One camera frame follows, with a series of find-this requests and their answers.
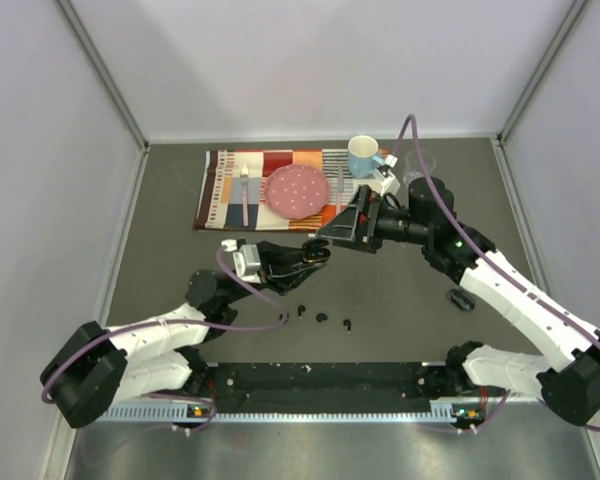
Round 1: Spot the fork with pink handle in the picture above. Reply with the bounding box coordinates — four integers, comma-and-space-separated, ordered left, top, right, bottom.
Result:
240, 164, 249, 228

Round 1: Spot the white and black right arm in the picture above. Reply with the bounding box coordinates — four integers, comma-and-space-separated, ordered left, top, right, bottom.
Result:
316, 177, 600, 427

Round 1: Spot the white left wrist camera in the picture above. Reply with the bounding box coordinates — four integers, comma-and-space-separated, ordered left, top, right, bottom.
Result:
221, 239, 261, 284

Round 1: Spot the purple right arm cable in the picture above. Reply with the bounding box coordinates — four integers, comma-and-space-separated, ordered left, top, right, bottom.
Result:
390, 113, 600, 432

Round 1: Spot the aluminium frame rail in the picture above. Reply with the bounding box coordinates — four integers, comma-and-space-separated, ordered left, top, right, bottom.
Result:
59, 362, 600, 426

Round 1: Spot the black marbled earbud case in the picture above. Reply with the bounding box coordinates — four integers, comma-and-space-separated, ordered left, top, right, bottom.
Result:
447, 288, 476, 312

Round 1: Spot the clear drinking glass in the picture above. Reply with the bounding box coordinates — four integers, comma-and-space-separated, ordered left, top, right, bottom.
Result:
403, 150, 437, 186

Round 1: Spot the colourful patchwork placemat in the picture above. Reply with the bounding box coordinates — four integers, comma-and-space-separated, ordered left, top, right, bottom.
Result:
193, 148, 381, 232

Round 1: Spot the light blue mug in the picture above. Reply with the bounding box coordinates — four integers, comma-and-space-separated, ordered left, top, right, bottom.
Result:
348, 135, 384, 179

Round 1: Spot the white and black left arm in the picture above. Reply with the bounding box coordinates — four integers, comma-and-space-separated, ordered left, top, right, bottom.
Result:
40, 239, 330, 429

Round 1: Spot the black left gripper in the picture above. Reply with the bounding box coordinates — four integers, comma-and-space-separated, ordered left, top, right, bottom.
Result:
222, 241, 325, 306

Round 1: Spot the pink dotted plate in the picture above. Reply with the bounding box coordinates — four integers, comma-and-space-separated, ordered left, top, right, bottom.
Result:
263, 164, 330, 220

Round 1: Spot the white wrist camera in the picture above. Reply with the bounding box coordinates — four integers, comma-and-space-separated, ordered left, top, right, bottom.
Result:
221, 239, 261, 284
372, 154, 400, 196

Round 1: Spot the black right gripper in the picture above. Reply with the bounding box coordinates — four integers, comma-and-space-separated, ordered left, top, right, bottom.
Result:
317, 186, 432, 254

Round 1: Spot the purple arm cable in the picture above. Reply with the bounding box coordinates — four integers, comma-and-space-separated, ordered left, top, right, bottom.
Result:
390, 113, 600, 432
40, 247, 291, 436

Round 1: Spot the knife with pink handle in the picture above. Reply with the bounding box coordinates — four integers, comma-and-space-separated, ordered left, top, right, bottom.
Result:
336, 163, 344, 213

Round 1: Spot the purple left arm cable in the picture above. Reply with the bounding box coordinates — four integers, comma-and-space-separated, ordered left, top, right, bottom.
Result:
40, 247, 291, 436

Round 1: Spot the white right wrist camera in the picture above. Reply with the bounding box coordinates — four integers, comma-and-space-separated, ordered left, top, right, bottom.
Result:
372, 154, 400, 196

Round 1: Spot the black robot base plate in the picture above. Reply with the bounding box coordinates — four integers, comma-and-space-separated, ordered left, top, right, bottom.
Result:
199, 362, 481, 415

